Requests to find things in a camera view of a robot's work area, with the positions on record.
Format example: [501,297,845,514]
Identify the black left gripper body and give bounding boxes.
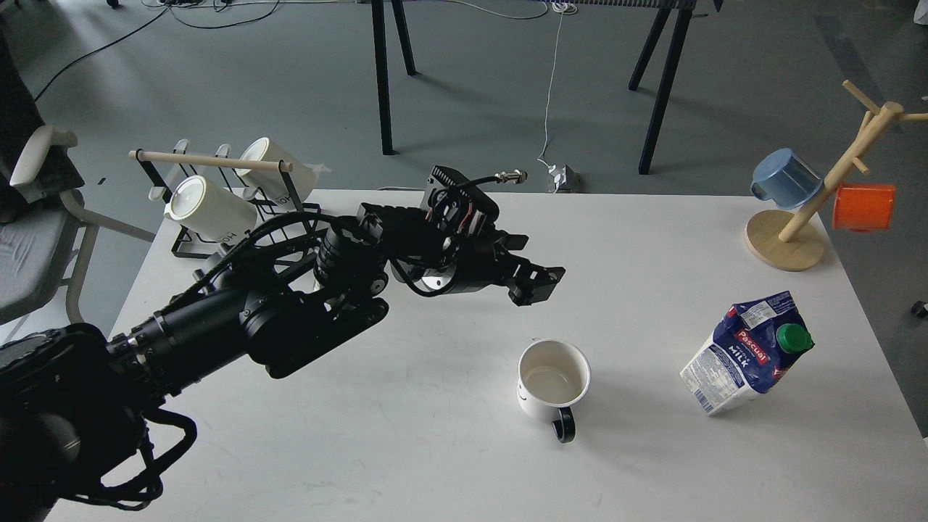
[357,165,508,294]

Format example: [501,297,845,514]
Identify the white mug black handle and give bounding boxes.
[516,339,592,444]

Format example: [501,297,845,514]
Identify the blue milk carton green cap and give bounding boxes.
[679,291,814,415]

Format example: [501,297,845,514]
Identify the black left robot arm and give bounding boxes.
[1,166,566,521]

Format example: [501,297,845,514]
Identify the blue cup on tree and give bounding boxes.
[750,148,824,210]

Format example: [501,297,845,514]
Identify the orange cup on tree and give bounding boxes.
[832,183,896,233]

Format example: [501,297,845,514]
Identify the grey power adapter on floor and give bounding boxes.
[548,163,580,193]

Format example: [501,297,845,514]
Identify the black table leg left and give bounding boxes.
[369,1,418,156]

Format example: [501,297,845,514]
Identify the black table leg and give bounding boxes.
[369,1,418,156]
[627,1,697,175]

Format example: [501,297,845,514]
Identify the white mug rear on rack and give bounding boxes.
[236,138,318,211]

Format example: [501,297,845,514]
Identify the white mug on rack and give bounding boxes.
[163,175,257,245]
[236,138,318,211]

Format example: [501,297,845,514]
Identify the white mug front on rack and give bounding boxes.
[163,175,257,245]

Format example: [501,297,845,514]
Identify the wooden mug tree stand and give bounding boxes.
[743,80,927,272]

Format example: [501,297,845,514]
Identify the black table leg right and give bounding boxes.
[627,1,697,175]

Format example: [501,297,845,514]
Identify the grey office chair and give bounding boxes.
[0,125,157,327]

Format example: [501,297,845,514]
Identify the black wire mug rack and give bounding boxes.
[130,138,328,259]

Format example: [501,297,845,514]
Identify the white cable on floor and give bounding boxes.
[406,0,581,171]

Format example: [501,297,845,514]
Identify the black cable on floor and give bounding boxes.
[33,0,283,102]

